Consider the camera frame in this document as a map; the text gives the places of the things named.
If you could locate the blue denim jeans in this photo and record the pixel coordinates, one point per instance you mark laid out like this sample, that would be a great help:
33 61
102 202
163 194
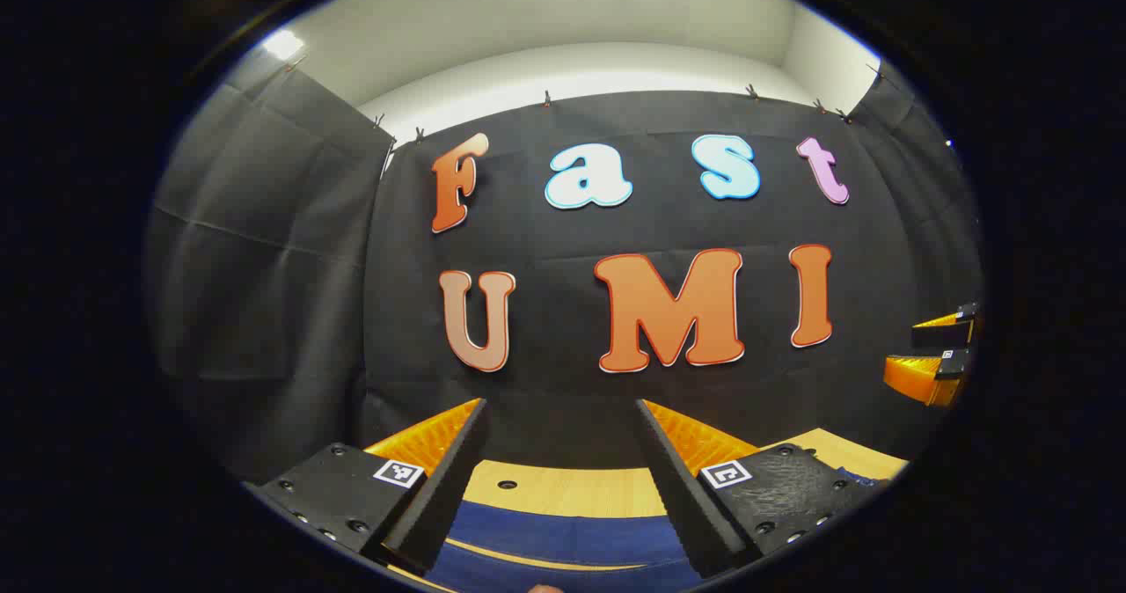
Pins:
563 527

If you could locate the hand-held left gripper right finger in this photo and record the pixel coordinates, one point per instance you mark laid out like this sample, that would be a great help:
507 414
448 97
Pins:
677 496

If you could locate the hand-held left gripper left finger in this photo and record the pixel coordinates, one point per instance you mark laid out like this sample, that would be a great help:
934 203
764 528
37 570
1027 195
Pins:
449 487

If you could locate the bright ceiling light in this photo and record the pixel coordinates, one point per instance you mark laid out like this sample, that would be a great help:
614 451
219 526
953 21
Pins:
281 43

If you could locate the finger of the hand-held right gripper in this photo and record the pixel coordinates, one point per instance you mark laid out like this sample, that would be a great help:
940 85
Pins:
946 335
924 380

